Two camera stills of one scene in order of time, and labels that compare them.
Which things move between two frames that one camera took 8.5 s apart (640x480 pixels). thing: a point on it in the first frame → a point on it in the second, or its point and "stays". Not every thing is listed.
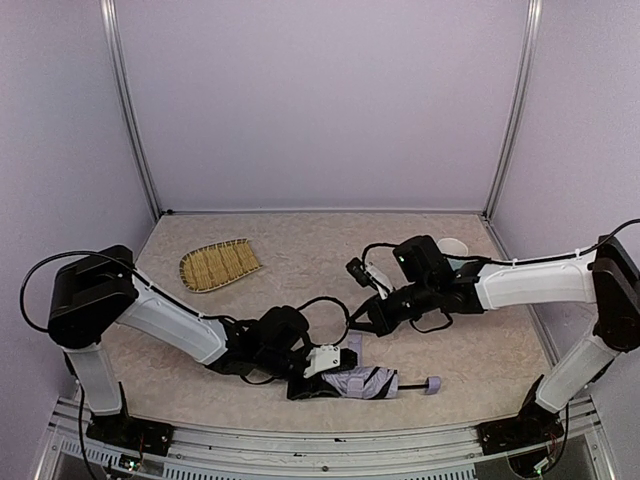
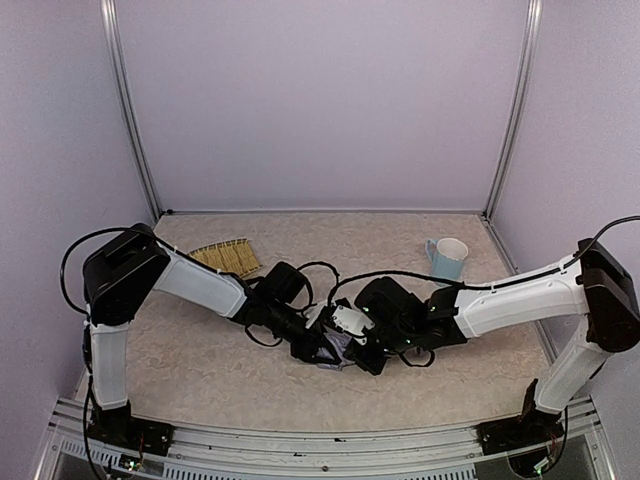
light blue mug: [456, 247] stays
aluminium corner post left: [108, 13] stays
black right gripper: [376, 315] → [367, 360]
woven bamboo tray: [218, 263] stays
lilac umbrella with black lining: [368, 383] → [339, 341]
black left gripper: [307, 386] → [307, 345]
